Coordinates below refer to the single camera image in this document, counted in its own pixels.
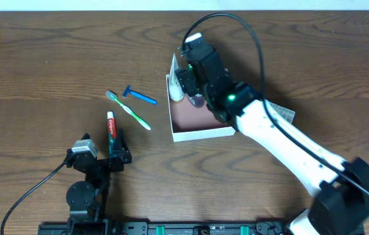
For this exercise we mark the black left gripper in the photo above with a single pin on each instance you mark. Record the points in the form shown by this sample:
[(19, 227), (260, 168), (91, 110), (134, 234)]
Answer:
[(105, 160)]

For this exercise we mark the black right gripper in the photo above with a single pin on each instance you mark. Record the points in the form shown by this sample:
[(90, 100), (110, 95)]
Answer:
[(187, 79)]

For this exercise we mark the clear pump bottle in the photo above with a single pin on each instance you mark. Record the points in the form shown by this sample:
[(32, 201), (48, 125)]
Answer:
[(197, 100)]

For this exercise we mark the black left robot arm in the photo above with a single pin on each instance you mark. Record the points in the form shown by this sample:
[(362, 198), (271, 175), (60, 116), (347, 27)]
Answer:
[(87, 198)]

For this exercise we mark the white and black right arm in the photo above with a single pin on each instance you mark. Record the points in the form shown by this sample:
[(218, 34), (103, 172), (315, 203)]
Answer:
[(340, 205)]

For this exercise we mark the red and green toothpaste tube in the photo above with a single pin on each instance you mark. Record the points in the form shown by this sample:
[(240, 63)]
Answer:
[(112, 130)]

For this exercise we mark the white upright tube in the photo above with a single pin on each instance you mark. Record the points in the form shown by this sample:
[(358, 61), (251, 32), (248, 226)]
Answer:
[(176, 93)]

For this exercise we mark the green and white toothbrush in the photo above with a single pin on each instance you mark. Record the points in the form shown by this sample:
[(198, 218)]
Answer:
[(113, 97)]

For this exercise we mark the blue disposable razor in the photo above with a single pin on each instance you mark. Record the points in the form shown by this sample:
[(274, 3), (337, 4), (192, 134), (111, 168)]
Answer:
[(129, 91)]

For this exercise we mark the white and green small box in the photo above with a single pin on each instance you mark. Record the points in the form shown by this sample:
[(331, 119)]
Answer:
[(285, 113)]

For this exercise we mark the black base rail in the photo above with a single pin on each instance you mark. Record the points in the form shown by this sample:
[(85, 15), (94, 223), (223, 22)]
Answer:
[(144, 228)]

